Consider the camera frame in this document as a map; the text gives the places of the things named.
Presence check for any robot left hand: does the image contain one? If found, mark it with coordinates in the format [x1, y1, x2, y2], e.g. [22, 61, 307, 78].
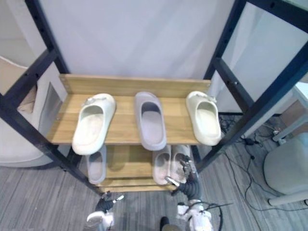
[95, 192, 125, 213]

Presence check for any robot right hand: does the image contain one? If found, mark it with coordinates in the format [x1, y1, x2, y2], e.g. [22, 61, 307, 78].
[165, 155, 202, 201]

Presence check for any beige fuzzy slipper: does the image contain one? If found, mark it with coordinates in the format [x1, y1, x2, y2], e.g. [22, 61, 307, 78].
[169, 144, 191, 183]
[152, 144, 172, 185]

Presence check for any grey slide slipper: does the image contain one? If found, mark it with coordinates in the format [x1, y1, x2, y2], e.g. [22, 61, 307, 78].
[133, 91, 167, 150]
[87, 145, 108, 185]

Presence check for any robot dark foot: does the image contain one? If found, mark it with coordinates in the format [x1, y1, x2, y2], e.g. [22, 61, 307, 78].
[159, 216, 179, 231]

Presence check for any plain wooden shelf board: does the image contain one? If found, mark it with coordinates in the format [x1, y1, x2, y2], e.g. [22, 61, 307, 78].
[83, 144, 193, 193]

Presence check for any small cream slide slipper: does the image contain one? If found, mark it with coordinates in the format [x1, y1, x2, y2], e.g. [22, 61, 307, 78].
[185, 90, 222, 146]

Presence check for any large cream slide slipper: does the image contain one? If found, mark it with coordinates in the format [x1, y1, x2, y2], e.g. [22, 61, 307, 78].
[72, 93, 116, 155]

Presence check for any wooden shelf board with backrail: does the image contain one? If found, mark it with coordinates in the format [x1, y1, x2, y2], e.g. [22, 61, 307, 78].
[49, 73, 212, 146]

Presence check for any white rounded chair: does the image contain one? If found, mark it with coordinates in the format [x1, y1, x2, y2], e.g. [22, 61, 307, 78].
[263, 131, 308, 206]

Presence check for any white armchair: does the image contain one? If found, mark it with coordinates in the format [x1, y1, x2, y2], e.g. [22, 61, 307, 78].
[0, 0, 71, 167]

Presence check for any white and wood desk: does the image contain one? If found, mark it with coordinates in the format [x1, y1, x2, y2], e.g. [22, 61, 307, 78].
[240, 81, 308, 146]

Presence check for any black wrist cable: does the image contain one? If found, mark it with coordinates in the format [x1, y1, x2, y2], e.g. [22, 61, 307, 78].
[190, 202, 233, 231]

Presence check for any black floor cable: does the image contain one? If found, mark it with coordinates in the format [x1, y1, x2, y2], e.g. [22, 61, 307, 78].
[218, 115, 308, 217]

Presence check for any black metal shoe rack frame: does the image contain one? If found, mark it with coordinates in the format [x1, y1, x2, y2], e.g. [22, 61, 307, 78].
[0, 0, 308, 196]

